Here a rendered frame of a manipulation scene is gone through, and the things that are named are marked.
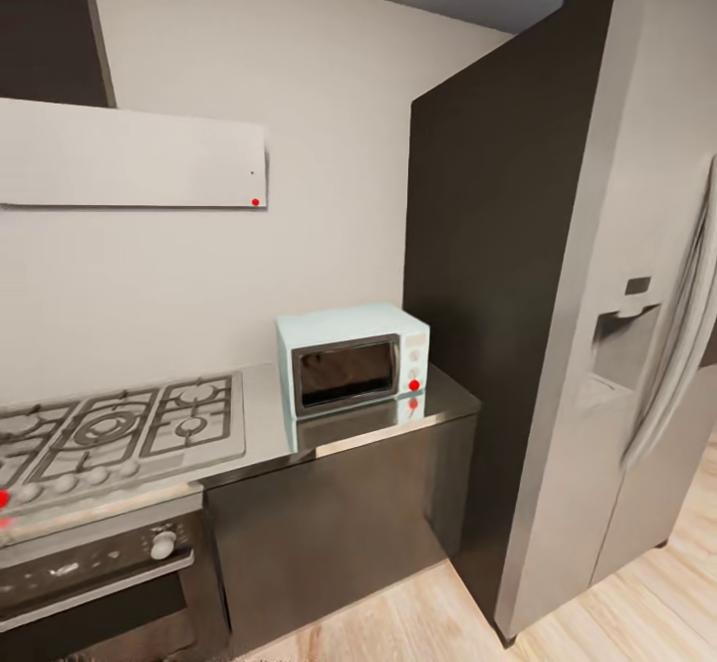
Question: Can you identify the microwave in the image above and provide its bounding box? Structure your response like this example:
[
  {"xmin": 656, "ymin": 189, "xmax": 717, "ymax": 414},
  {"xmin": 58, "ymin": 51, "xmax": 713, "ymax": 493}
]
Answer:
[{"xmin": 275, "ymin": 303, "xmax": 430, "ymax": 419}]

